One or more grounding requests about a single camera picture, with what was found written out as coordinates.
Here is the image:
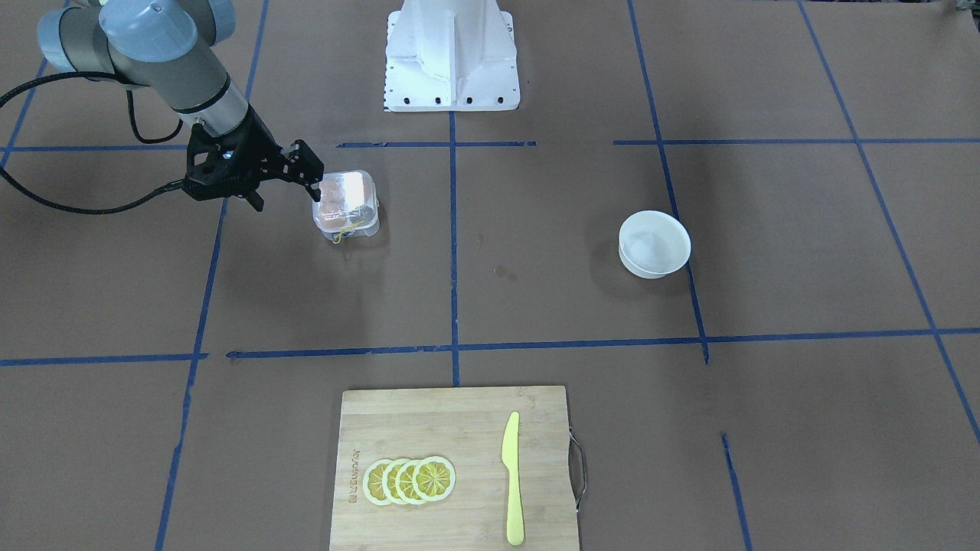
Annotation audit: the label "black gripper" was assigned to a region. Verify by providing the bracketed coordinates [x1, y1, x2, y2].
[183, 107, 323, 213]

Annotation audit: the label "brown egg from bowl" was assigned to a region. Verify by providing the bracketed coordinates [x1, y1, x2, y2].
[314, 177, 347, 219]

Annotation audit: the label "clear plastic egg box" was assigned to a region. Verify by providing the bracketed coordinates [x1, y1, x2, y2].
[312, 170, 381, 244]

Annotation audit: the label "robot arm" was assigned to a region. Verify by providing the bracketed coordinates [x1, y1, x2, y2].
[36, 1, 323, 210]

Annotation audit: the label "wooden cutting board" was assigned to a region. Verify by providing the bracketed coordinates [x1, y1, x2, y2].
[328, 385, 581, 550]

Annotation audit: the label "lemon slices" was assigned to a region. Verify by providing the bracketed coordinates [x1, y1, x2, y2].
[360, 455, 456, 507]

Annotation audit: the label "yellow plastic knife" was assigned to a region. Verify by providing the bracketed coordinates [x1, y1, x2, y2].
[501, 411, 525, 546]

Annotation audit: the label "white bowl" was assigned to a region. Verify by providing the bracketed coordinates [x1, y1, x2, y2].
[617, 210, 692, 279]

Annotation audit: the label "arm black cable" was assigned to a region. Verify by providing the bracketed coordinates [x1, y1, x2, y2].
[0, 71, 201, 215]

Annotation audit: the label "white centre column mount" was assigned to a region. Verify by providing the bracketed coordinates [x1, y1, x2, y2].
[383, 1, 521, 112]

